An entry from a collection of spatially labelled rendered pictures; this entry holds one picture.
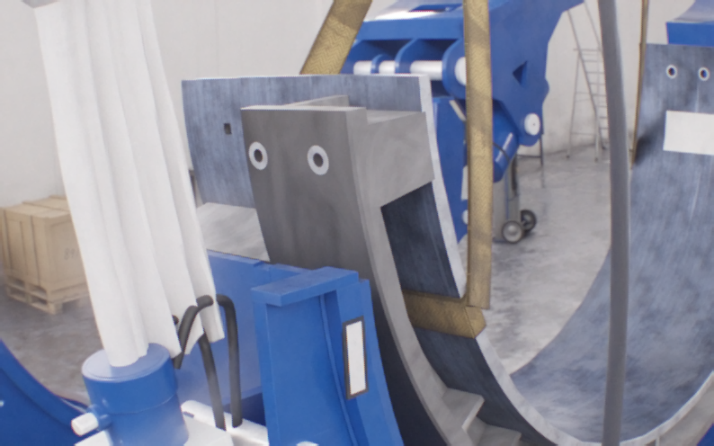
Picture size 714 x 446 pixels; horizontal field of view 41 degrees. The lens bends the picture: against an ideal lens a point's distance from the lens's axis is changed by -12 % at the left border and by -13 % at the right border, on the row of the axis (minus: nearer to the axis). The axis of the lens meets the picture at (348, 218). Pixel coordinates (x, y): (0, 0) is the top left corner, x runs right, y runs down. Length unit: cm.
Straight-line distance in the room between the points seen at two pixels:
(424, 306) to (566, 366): 134
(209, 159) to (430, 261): 59
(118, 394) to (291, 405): 29
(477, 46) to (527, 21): 329
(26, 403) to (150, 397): 199
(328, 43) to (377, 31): 292
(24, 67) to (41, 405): 808
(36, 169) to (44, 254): 190
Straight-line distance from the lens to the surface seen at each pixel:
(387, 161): 172
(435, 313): 196
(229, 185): 223
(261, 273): 182
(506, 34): 517
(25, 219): 1001
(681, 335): 326
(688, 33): 423
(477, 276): 193
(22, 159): 1133
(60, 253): 981
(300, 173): 177
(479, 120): 200
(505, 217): 1146
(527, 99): 530
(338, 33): 233
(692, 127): 369
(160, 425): 158
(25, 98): 1133
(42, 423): 357
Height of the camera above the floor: 250
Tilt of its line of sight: 11 degrees down
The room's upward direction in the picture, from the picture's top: 4 degrees counter-clockwise
